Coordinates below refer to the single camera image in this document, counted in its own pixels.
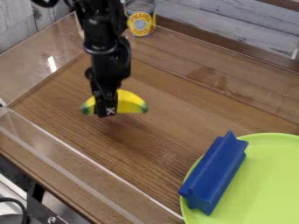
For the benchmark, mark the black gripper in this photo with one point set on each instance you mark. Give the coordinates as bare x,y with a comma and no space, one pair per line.
110,69

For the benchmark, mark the yellow toy banana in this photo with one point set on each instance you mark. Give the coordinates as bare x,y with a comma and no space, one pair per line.
130,104

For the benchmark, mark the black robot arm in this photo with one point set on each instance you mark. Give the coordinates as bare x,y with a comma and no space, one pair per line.
104,22

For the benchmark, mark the green plate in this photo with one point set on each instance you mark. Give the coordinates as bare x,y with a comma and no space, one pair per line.
262,195

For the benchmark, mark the yellow labelled tin can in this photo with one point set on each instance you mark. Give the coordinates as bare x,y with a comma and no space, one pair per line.
141,17

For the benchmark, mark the blue plastic block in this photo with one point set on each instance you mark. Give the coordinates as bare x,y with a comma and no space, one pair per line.
212,175

